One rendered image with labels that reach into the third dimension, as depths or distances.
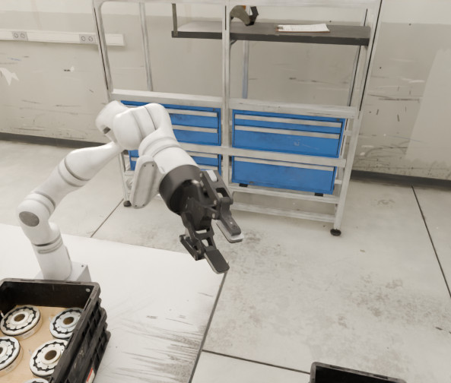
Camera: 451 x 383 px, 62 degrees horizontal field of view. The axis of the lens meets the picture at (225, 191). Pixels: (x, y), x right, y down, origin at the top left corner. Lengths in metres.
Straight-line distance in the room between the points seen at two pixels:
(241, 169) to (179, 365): 1.73
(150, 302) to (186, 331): 0.18
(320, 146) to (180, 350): 1.70
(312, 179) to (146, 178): 2.18
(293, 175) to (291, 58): 1.05
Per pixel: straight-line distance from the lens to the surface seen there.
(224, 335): 2.17
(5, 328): 1.26
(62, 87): 4.12
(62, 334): 1.18
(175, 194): 0.55
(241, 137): 2.59
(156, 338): 1.31
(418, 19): 3.28
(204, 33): 2.46
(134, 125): 0.68
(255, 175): 2.70
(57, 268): 1.40
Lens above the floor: 1.73
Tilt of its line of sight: 32 degrees down
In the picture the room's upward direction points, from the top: straight up
